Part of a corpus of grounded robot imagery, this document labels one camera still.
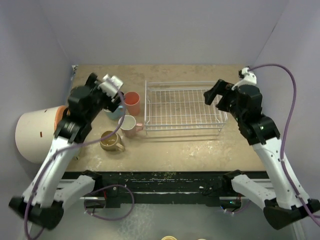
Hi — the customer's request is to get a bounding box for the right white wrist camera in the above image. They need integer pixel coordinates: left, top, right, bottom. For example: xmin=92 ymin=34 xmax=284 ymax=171
xmin=231 ymin=66 xmax=257 ymax=91

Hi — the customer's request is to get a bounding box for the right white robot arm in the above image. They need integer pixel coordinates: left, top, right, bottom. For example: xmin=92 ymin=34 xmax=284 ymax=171
xmin=203 ymin=79 xmax=320 ymax=230

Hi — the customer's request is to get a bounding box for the light blue ceramic mug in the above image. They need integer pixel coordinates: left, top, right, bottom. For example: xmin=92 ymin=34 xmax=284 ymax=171
xmin=103 ymin=105 xmax=125 ymax=121

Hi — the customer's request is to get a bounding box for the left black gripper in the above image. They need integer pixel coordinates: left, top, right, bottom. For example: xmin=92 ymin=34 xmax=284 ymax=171
xmin=87 ymin=73 xmax=125 ymax=121

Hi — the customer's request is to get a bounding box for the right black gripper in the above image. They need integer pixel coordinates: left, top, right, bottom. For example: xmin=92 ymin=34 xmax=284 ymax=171
xmin=204 ymin=79 xmax=245 ymax=123

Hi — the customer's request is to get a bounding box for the pink cup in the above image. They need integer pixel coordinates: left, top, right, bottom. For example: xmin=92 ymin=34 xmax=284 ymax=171
xmin=118 ymin=115 xmax=144 ymax=138

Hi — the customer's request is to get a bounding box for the salmon tall tumbler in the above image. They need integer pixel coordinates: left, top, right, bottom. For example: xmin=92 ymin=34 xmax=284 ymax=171
xmin=124 ymin=91 xmax=141 ymax=116

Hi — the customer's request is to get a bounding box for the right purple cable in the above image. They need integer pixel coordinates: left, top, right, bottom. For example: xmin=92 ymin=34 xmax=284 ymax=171
xmin=221 ymin=64 xmax=320 ymax=226

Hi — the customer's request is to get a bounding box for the white wire dish rack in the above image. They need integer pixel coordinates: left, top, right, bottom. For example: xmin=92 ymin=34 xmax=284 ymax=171
xmin=144 ymin=81 xmax=228 ymax=132

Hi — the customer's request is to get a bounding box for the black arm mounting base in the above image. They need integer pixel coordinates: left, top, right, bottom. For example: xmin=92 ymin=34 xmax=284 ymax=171
xmin=69 ymin=171 xmax=253 ymax=208

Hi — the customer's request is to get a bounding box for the large cream cylindrical bucket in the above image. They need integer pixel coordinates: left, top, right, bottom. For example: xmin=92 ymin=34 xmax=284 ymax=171
xmin=15 ymin=106 xmax=59 ymax=164

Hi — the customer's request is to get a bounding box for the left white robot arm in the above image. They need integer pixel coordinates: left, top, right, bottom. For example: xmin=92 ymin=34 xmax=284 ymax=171
xmin=9 ymin=73 xmax=124 ymax=230

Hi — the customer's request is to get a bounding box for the purple cable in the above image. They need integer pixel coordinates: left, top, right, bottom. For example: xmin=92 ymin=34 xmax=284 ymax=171
xmin=24 ymin=84 xmax=136 ymax=240
xmin=221 ymin=64 xmax=320 ymax=226

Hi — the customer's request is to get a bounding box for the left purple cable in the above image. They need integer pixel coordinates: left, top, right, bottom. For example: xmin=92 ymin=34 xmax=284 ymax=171
xmin=24 ymin=84 xmax=136 ymax=240

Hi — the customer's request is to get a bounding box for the right aluminium table rail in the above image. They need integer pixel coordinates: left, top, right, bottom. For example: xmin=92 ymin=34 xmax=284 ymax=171
xmin=240 ymin=67 xmax=282 ymax=180

